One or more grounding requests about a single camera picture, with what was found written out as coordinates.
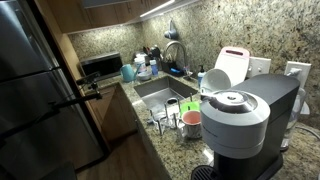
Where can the blue label soap bottle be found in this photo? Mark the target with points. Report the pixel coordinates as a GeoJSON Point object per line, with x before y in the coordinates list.
{"type": "Point", "coordinates": [201, 78]}

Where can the small white bowl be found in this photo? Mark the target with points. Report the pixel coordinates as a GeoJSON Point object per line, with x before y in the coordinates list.
{"type": "Point", "coordinates": [144, 76]}

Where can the blue sponge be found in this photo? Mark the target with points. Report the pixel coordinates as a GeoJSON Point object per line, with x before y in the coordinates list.
{"type": "Point", "coordinates": [176, 71]}

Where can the curved steel faucet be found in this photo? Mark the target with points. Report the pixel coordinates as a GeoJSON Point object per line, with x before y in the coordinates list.
{"type": "Point", "coordinates": [184, 53]}

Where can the stainless steel refrigerator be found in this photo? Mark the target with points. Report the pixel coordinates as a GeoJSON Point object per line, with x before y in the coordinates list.
{"type": "Point", "coordinates": [33, 100]}

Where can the white wall switch plate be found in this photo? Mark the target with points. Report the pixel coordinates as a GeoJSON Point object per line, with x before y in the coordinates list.
{"type": "Point", "coordinates": [260, 68]}

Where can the black sponge caddy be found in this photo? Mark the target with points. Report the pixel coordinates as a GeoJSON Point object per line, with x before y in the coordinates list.
{"type": "Point", "coordinates": [166, 66]}

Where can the white cutting board pink rim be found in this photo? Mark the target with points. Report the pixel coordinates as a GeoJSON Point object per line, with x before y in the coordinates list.
{"type": "Point", "coordinates": [235, 65]}

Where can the plain white mug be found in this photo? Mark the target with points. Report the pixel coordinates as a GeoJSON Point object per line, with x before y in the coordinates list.
{"type": "Point", "coordinates": [172, 101]}

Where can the blue plastic bottle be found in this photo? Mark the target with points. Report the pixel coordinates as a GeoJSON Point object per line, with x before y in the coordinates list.
{"type": "Point", "coordinates": [154, 68]}

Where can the large white bowl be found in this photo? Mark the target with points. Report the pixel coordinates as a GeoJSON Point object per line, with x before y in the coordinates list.
{"type": "Point", "coordinates": [215, 81]}

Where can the dark kitchen utensils bunch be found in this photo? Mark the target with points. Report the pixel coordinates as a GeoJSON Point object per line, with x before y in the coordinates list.
{"type": "Point", "coordinates": [153, 52]}

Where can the stainless steel sink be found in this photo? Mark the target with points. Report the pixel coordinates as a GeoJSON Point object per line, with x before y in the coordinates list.
{"type": "Point", "coordinates": [160, 91]}

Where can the short under-cabinet light bar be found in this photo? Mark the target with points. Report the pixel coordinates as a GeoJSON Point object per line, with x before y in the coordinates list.
{"type": "Point", "coordinates": [156, 8]}

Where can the clear glass dish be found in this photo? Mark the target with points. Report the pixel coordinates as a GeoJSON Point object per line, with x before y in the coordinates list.
{"type": "Point", "coordinates": [158, 118]}

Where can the dark grey hanging holder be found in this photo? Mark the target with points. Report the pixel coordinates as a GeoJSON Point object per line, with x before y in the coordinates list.
{"type": "Point", "coordinates": [170, 32]}

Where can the teal watering can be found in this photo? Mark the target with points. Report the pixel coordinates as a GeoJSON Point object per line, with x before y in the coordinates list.
{"type": "Point", "coordinates": [128, 74]}

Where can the black and grey coffee machine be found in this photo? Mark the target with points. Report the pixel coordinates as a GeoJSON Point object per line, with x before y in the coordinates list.
{"type": "Point", "coordinates": [240, 126]}

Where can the white plastic container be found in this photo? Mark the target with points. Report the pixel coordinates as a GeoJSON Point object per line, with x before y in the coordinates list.
{"type": "Point", "coordinates": [140, 65]}

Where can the brown lower cabinet front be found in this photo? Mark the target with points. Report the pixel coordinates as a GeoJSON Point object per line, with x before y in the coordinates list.
{"type": "Point", "coordinates": [113, 113]}

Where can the white wall outlet plate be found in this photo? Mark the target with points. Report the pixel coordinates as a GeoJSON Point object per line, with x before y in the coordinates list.
{"type": "Point", "coordinates": [300, 81]}

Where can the clear water tank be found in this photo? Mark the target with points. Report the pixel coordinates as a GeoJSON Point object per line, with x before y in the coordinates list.
{"type": "Point", "coordinates": [296, 110]}

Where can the white mug with pink inside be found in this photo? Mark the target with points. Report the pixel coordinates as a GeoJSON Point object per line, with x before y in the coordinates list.
{"type": "Point", "coordinates": [191, 118]}

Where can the toaster oven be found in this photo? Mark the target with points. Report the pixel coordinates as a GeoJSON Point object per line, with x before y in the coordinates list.
{"type": "Point", "coordinates": [101, 65]}

